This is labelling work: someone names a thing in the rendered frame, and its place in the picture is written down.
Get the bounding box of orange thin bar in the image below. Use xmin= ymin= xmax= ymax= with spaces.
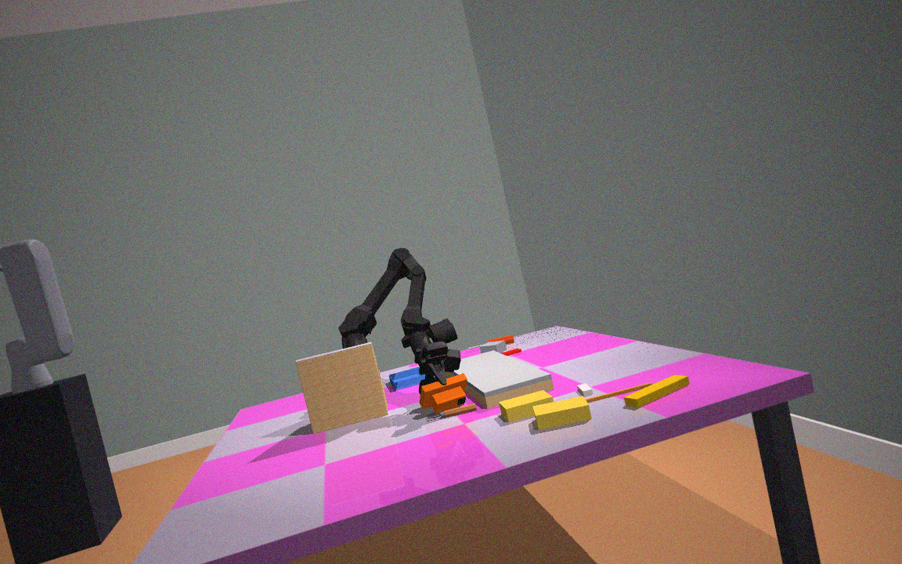
xmin=586 ymin=382 xmax=652 ymax=403

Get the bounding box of blue shallow tray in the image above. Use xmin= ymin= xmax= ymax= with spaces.
xmin=388 ymin=367 xmax=425 ymax=390

